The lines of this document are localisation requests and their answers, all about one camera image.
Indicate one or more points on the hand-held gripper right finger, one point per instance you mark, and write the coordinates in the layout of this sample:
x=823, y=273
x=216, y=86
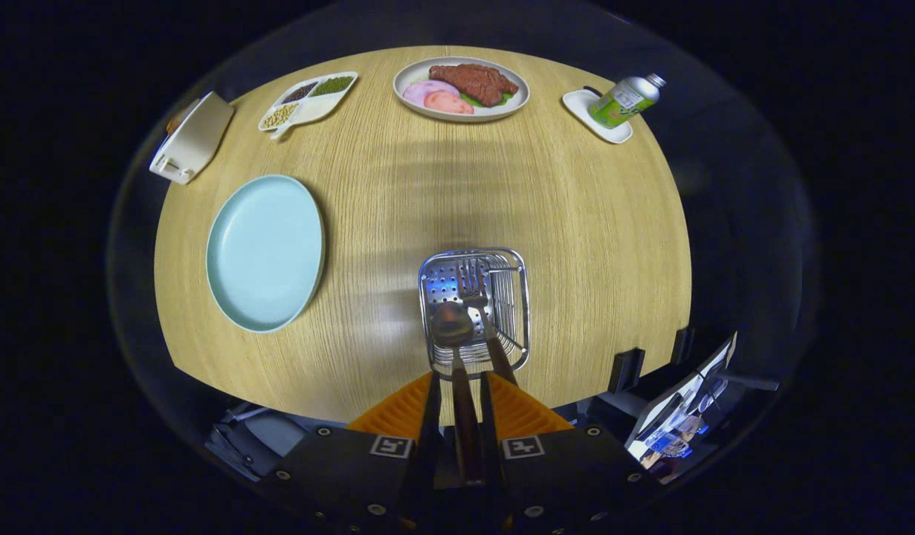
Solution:
x=489, y=416

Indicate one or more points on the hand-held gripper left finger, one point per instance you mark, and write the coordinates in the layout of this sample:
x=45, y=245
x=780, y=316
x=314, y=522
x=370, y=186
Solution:
x=431, y=423

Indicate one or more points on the open laptop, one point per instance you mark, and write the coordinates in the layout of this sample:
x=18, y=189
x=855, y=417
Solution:
x=676, y=416

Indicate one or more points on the light blue plate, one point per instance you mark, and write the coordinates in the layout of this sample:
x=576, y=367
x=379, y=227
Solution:
x=264, y=253

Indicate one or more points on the salmon pink meat slice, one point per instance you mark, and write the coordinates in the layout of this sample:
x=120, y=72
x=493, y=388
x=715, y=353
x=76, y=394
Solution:
x=450, y=104

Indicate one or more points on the white coaster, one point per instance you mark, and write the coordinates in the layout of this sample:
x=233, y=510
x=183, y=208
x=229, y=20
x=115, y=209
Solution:
x=580, y=108

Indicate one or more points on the pink ham slice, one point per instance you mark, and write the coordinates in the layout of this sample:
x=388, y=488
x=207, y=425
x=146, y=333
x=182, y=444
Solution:
x=424, y=91

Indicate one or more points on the brown steak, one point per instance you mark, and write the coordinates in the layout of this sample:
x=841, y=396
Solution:
x=476, y=82

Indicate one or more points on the white divided dish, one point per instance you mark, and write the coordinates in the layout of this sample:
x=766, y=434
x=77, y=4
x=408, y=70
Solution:
x=319, y=108

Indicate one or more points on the green label bottle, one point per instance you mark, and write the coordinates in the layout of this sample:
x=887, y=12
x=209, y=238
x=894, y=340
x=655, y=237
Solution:
x=621, y=102

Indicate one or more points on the pile of yellow soybeans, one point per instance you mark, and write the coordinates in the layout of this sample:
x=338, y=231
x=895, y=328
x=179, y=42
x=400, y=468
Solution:
x=280, y=116

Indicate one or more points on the white oval plate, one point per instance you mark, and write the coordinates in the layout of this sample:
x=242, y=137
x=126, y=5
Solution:
x=412, y=74

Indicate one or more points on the pile of green beans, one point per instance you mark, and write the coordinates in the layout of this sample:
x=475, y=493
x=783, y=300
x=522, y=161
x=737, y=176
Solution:
x=332, y=85

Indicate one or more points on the pile of dark beans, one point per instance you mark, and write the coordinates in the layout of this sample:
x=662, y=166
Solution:
x=299, y=92

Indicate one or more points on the white toaster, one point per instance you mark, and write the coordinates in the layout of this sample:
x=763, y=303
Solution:
x=197, y=137

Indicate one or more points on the black backdrop cloth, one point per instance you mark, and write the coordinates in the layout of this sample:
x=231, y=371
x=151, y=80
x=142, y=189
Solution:
x=464, y=26

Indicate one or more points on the toast slice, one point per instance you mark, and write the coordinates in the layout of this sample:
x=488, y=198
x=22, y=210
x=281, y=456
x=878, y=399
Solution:
x=176, y=119

